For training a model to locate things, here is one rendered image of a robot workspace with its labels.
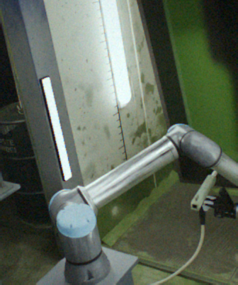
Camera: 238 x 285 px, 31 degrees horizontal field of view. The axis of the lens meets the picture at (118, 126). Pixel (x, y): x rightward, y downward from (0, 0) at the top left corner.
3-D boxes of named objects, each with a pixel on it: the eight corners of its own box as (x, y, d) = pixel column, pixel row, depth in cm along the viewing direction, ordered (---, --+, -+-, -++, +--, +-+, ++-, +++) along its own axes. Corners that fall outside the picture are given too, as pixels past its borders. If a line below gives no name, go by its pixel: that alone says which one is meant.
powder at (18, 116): (-17, 116, 338) (-17, 115, 338) (44, 96, 366) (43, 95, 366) (10, 130, 296) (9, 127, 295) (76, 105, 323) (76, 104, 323)
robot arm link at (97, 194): (48, 218, 174) (197, 123, 186) (40, 200, 190) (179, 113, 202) (66, 245, 180) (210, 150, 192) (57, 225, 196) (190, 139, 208)
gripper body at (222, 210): (212, 216, 233) (235, 221, 228) (212, 203, 229) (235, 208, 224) (216, 208, 239) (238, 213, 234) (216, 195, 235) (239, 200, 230)
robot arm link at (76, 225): (69, 268, 163) (59, 228, 158) (59, 244, 179) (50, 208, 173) (107, 254, 168) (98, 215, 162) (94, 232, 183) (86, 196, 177)
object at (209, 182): (200, 237, 232) (198, 201, 223) (191, 235, 234) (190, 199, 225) (224, 191, 270) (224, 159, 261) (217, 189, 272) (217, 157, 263)
